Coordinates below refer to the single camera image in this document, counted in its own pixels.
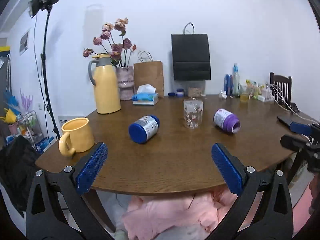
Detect purple bottle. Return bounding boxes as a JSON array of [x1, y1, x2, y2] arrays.
[[213, 108, 241, 134]]

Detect clear Santa print cup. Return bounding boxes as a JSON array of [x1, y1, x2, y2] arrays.
[[183, 99, 204, 129]]

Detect black phone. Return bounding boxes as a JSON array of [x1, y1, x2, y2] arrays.
[[277, 116, 295, 128]]

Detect white power strip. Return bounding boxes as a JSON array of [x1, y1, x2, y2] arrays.
[[258, 89, 274, 102]]

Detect dark wooden chair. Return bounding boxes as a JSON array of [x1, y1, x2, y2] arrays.
[[270, 72, 292, 105]]

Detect glass of yellow drink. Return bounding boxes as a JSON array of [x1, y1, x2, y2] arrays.
[[240, 92, 250, 102]]

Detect yellow ceramic mug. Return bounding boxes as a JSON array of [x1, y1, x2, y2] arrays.
[[59, 117, 95, 157]]

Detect clear spray bottle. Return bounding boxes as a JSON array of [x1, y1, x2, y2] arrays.
[[232, 63, 240, 96]]

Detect blue soda can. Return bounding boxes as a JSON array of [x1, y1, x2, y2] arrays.
[[224, 74, 233, 95]]

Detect crumpled white tissue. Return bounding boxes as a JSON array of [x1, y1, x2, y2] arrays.
[[218, 90, 227, 99]]

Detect pink clothing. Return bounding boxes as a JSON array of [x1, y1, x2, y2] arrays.
[[121, 186, 254, 240]]

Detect clear jar of grains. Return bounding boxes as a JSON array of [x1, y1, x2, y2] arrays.
[[188, 81, 205, 98]]

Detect small purple white jar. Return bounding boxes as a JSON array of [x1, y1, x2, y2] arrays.
[[176, 88, 184, 97]]

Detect yellow thermos jug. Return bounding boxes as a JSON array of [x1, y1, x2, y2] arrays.
[[88, 54, 121, 114]]

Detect black paper bag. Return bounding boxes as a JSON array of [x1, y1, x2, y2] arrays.
[[171, 22, 211, 81]]

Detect blue tissue box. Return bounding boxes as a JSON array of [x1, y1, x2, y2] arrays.
[[131, 84, 159, 106]]

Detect pink textured vase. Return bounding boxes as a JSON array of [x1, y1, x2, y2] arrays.
[[116, 66, 135, 101]]

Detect brown paper bag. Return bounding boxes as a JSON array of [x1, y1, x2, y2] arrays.
[[133, 50, 164, 98]]

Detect dried pink flowers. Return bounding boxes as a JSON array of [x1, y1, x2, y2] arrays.
[[82, 17, 137, 68]]

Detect black light stand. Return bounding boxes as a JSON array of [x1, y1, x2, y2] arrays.
[[28, 0, 60, 139]]

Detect wire storage rack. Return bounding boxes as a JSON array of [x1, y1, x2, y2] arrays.
[[1, 108, 54, 154]]

